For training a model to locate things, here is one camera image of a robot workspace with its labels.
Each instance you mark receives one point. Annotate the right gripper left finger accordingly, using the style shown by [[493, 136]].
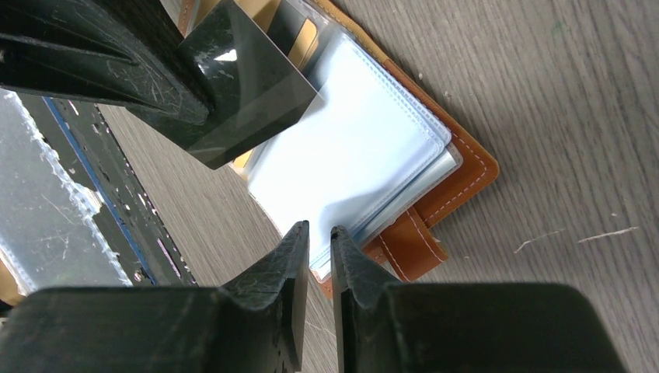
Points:
[[253, 323]]

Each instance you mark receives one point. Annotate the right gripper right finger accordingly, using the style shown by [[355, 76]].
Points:
[[387, 325]]

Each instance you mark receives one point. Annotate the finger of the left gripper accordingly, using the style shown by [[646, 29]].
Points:
[[120, 53]]

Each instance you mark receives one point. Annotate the brown leather card holder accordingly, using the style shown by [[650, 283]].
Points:
[[373, 152]]

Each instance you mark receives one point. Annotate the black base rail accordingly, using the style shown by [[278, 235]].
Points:
[[127, 219]]

